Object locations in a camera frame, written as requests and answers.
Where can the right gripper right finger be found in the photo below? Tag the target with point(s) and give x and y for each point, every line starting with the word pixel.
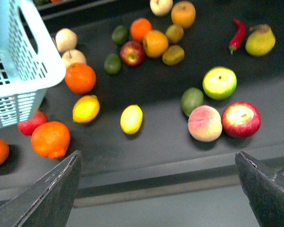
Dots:
pixel 264 188

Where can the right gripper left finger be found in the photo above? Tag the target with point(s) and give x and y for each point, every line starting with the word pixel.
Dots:
pixel 48 201

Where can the yellow lemon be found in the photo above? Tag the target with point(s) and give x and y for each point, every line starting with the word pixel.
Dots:
pixel 131 119
pixel 86 109

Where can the teal plastic shopping basket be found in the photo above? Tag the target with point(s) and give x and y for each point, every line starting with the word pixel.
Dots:
pixel 29 61

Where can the black near fruit shelf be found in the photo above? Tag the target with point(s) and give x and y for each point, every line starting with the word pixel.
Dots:
pixel 163 152

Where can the orange behind finger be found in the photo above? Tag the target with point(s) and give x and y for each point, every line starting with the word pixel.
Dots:
pixel 51 140

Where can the red apple front left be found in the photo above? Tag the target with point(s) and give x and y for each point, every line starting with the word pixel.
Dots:
pixel 27 127

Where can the red shiny apple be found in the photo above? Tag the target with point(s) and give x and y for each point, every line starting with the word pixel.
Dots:
pixel 241 120

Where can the pink peach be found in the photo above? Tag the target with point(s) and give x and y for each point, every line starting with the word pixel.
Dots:
pixel 205 124

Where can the large orange mandarin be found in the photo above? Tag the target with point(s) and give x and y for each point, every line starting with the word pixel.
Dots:
pixel 80 78

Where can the green apple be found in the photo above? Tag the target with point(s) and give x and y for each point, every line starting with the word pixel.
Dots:
pixel 219 83

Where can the green avocado right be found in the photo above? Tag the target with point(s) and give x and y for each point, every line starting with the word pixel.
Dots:
pixel 191 99

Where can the white pear upright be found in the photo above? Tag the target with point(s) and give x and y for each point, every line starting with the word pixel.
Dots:
pixel 73 56

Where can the green lime lower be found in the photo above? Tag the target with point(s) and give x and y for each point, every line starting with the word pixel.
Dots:
pixel 112 64

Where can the green lime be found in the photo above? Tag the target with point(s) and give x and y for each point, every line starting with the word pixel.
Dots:
pixel 120 35
pixel 112 64

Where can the white pear lying sideways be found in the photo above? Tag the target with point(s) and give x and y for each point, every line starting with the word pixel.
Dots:
pixel 66 40

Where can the yellow green pear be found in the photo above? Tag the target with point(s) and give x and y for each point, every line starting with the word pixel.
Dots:
pixel 261 40

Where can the red yellow apple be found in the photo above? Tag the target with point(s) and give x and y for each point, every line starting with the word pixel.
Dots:
pixel 132 53

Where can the red chili pepper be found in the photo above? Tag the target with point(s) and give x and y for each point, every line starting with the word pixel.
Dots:
pixel 236 41

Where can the green lime upper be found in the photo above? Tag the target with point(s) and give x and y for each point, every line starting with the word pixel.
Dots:
pixel 120 35

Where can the brown kiwi lower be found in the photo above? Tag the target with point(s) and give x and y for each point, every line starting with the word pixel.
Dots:
pixel 173 55

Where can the brown kiwi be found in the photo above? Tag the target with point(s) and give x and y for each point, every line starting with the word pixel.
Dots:
pixel 174 33
pixel 173 55

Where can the yellow orange persimmon fruit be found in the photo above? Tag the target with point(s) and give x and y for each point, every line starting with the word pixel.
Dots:
pixel 155 43

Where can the small orange tangerine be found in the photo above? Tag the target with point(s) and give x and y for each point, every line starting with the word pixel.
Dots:
pixel 139 28

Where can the brown kiwi upper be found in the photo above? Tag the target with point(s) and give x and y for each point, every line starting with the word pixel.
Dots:
pixel 174 33

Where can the golden yellow apple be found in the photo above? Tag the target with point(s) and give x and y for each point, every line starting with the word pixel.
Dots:
pixel 183 14

